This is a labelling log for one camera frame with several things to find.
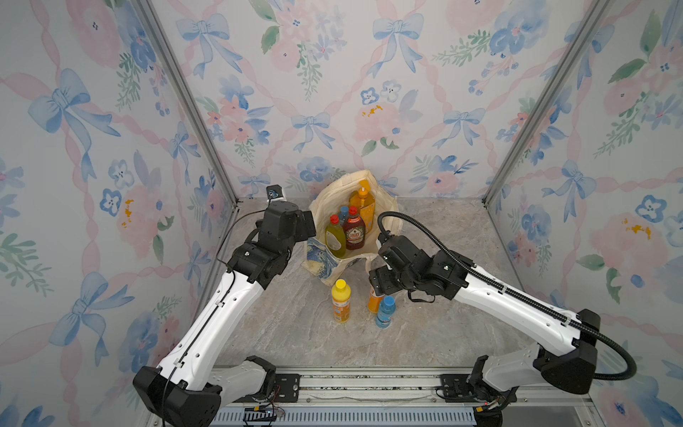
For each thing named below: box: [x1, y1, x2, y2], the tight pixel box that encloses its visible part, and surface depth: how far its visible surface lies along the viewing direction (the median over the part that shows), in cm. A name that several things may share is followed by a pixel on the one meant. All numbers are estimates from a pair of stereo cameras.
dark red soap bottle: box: [342, 205, 366, 250], surface depth 97 cm
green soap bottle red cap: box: [324, 214, 346, 258], surface depth 95 cm
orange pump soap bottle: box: [348, 179, 376, 236], surface depth 97 cm
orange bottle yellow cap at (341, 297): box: [330, 278, 352, 324], surface depth 73 cm
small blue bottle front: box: [375, 295, 398, 329], surface depth 77 cm
